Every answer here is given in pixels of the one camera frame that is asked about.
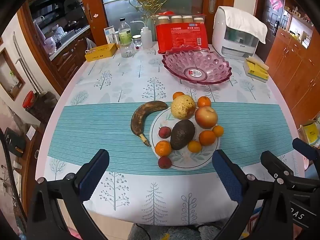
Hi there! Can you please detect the yellow pear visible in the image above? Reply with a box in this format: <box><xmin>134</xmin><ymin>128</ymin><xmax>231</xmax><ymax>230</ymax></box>
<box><xmin>171</xmin><ymin>94</ymin><xmax>196</xmax><ymax>120</ymax></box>

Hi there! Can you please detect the brown entrance door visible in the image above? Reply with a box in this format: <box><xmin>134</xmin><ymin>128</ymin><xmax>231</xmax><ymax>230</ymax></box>
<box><xmin>254</xmin><ymin>0</ymin><xmax>287</xmax><ymax>35</ymax></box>

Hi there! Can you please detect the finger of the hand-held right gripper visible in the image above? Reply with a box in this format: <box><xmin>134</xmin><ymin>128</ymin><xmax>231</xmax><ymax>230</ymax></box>
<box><xmin>260</xmin><ymin>151</ymin><xmax>300</xmax><ymax>188</ymax></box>
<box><xmin>292</xmin><ymin>137</ymin><xmax>320</xmax><ymax>161</ymax></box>

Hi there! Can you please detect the overripe brown banana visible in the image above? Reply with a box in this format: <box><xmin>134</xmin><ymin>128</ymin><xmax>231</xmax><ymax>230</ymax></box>
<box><xmin>130</xmin><ymin>100</ymin><xmax>168</xmax><ymax>147</ymax></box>

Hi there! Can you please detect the wood-framed picture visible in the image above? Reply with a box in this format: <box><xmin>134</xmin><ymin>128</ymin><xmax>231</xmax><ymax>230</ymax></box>
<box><xmin>0</xmin><ymin>47</ymin><xmax>26</xmax><ymax>102</ymax></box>

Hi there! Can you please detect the clear glass cup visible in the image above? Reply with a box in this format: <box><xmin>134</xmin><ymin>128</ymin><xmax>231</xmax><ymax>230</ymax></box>
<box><xmin>120</xmin><ymin>39</ymin><xmax>135</xmax><ymax>58</ymax></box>

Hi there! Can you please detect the yellow bag in cardboard box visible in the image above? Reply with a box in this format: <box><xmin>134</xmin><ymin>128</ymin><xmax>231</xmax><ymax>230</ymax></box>
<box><xmin>299</xmin><ymin>119</ymin><xmax>320</xmax><ymax>147</ymax></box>

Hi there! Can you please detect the red door decoration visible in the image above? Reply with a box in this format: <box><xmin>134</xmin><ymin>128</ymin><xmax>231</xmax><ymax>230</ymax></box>
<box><xmin>269</xmin><ymin>0</ymin><xmax>283</xmax><ymax>12</ymax></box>

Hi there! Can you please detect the wooden cabinet row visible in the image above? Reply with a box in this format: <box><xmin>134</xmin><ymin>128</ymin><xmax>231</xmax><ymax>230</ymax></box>
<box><xmin>265</xmin><ymin>27</ymin><xmax>320</xmax><ymax>120</ymax></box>

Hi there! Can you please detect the white squeeze bottle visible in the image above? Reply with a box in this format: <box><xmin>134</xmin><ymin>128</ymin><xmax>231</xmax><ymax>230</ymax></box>
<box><xmin>130</xmin><ymin>20</ymin><xmax>153</xmax><ymax>50</ymax></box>

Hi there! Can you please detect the red pack of paper cups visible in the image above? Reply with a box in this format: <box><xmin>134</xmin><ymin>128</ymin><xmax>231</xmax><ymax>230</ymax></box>
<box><xmin>155</xmin><ymin>11</ymin><xmax>209</xmax><ymax>55</ymax></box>

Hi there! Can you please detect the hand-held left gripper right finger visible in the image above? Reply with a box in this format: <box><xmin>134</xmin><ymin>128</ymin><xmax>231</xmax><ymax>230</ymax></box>
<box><xmin>212</xmin><ymin>149</ymin><xmax>293</xmax><ymax>240</ymax></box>

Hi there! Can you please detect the wooden kitchen cabinet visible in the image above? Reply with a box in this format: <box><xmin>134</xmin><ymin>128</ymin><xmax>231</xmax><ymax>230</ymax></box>
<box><xmin>49</xmin><ymin>25</ymin><xmax>95</xmax><ymax>80</ymax></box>

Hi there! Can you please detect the white countertop appliance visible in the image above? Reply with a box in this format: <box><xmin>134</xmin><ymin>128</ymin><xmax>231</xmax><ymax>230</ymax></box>
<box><xmin>212</xmin><ymin>6</ymin><xmax>260</xmax><ymax>60</ymax></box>

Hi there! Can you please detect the yellow tin box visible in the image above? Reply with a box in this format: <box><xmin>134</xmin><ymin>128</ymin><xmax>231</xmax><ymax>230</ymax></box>
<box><xmin>84</xmin><ymin>43</ymin><xmax>117</xmax><ymax>62</ymax></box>

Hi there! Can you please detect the pink glass fruit bowl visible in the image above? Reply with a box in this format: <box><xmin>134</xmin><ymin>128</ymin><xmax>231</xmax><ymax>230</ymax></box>
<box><xmin>161</xmin><ymin>49</ymin><xmax>233</xmax><ymax>85</ymax></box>

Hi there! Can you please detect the clear bottle with green label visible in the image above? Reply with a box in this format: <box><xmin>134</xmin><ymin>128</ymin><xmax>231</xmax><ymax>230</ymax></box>
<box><xmin>118</xmin><ymin>17</ymin><xmax>133</xmax><ymax>45</ymax></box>

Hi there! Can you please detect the wooden wall shelf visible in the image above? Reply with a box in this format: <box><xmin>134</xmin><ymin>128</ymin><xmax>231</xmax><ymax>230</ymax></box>
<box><xmin>282</xmin><ymin>0</ymin><xmax>315</xmax><ymax>50</ymax></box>

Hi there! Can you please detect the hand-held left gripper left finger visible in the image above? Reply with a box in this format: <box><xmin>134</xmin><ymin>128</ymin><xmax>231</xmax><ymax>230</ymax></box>
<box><xmin>27</xmin><ymin>149</ymin><xmax>110</xmax><ymax>240</ymax></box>

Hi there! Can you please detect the frosted glass sliding door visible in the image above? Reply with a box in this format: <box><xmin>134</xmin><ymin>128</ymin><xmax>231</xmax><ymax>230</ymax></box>
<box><xmin>99</xmin><ymin>0</ymin><xmax>204</xmax><ymax>42</ymax></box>

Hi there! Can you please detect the yellow tissue pack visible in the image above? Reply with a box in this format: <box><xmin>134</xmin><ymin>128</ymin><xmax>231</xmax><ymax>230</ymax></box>
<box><xmin>243</xmin><ymin>56</ymin><xmax>270</xmax><ymax>82</ymax></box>

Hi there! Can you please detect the white and blue carton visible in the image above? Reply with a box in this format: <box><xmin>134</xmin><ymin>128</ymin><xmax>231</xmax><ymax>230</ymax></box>
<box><xmin>104</xmin><ymin>26</ymin><xmax>116</xmax><ymax>44</ymax></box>

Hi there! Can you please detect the dark avocado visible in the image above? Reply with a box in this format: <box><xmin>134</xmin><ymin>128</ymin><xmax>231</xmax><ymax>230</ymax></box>
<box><xmin>170</xmin><ymin>119</ymin><xmax>196</xmax><ymax>151</ymax></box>

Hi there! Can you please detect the white towel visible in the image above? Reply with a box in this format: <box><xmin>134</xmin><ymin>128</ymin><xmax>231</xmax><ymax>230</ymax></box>
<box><xmin>221</xmin><ymin>6</ymin><xmax>268</xmax><ymax>44</ymax></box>

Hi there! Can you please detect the red apple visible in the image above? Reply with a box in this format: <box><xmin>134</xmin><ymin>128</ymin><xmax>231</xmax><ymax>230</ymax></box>
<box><xmin>195</xmin><ymin>106</ymin><xmax>218</xmax><ymax>129</ymax></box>

